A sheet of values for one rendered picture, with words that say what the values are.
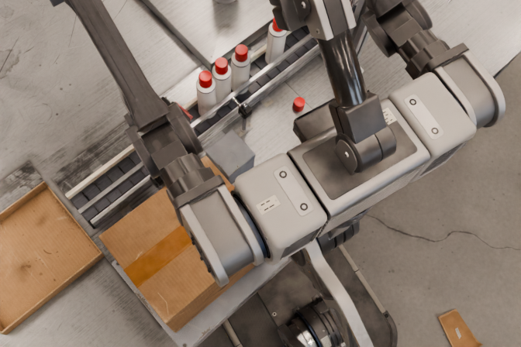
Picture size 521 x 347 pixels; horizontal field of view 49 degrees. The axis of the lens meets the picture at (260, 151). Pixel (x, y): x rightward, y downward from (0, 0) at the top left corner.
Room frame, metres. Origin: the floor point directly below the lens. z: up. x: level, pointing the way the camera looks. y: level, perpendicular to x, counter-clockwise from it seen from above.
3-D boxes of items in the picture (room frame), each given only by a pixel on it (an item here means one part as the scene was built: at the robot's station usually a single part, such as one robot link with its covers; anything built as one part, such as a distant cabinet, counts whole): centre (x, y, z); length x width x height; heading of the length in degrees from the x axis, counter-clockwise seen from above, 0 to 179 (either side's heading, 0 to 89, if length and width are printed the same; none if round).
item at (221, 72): (0.74, 0.13, 0.98); 0.05 x 0.05 x 0.20
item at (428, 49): (0.60, -0.28, 1.45); 0.09 x 0.08 x 0.12; 129
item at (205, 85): (0.69, 0.17, 0.98); 0.05 x 0.05 x 0.20
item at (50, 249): (0.22, 0.56, 0.85); 0.30 x 0.26 x 0.04; 140
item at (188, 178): (0.29, 0.11, 1.45); 0.09 x 0.08 x 0.12; 129
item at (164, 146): (0.35, 0.16, 1.43); 0.10 x 0.05 x 0.09; 39
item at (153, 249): (0.28, 0.13, 0.99); 0.30 x 0.24 x 0.27; 139
